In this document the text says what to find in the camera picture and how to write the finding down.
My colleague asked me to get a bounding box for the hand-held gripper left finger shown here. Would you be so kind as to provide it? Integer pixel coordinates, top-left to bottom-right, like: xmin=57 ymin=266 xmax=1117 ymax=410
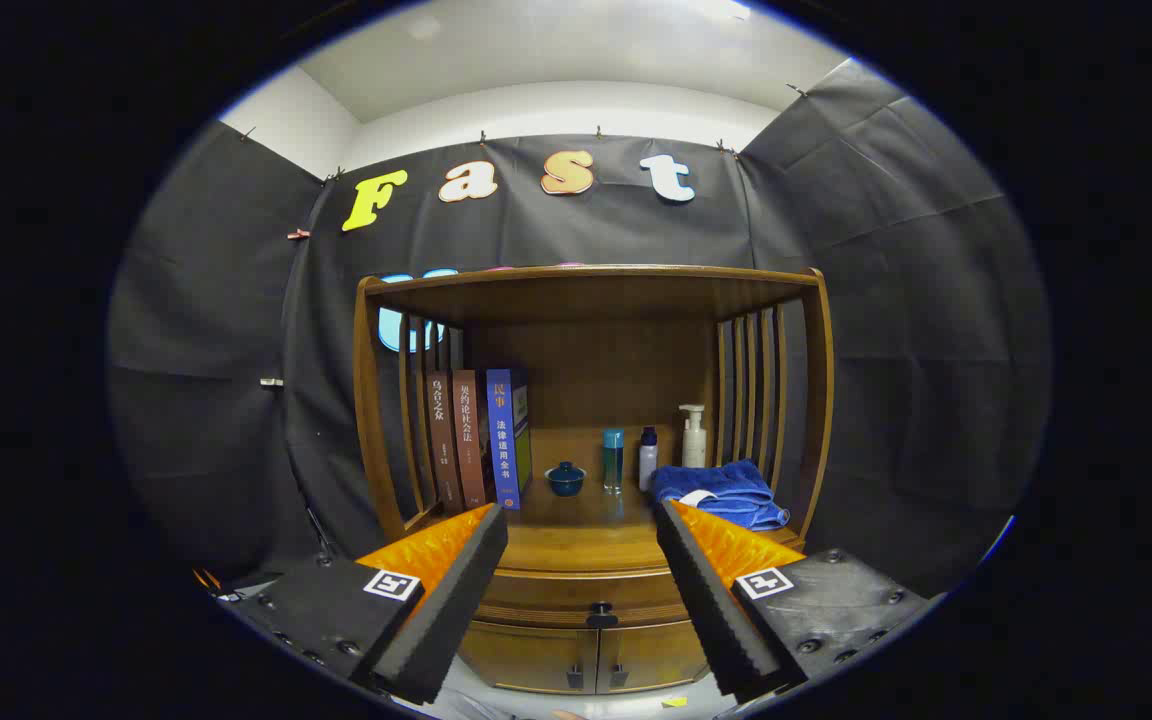
xmin=221 ymin=503 xmax=509 ymax=706

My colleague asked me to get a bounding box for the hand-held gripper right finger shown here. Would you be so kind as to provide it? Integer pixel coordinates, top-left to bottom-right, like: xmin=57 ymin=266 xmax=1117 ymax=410
xmin=654 ymin=500 xmax=937 ymax=701

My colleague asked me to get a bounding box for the wooden drawer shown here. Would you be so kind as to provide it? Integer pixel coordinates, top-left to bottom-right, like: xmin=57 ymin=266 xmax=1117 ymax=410
xmin=479 ymin=568 xmax=691 ymax=629

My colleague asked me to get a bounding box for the wooden cabinet door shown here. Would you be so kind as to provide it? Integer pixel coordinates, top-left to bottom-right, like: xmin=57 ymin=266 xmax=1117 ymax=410
xmin=458 ymin=622 xmax=599 ymax=695
xmin=596 ymin=620 xmax=713 ymax=692

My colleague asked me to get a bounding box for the wooden cabinet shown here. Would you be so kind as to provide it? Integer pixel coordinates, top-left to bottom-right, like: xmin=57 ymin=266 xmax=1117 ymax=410
xmin=354 ymin=264 xmax=835 ymax=696

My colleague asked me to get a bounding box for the folded blue towel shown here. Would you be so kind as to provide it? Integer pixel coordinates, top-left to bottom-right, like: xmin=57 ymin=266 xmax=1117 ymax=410
xmin=650 ymin=459 xmax=790 ymax=531

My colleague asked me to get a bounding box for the white pump bottle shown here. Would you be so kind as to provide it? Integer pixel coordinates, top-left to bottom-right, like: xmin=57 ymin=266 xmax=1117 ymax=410
xmin=679 ymin=404 xmax=708 ymax=469

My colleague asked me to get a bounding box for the reddish brown book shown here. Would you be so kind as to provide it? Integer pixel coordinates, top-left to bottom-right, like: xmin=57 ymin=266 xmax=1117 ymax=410
xmin=452 ymin=370 xmax=490 ymax=509

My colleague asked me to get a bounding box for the dark brown book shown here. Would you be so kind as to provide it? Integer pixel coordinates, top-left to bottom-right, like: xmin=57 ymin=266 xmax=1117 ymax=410
xmin=425 ymin=372 xmax=465 ymax=513

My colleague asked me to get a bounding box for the thick blue book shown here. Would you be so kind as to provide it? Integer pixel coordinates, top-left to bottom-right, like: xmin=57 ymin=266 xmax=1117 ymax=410
xmin=486 ymin=368 xmax=534 ymax=511

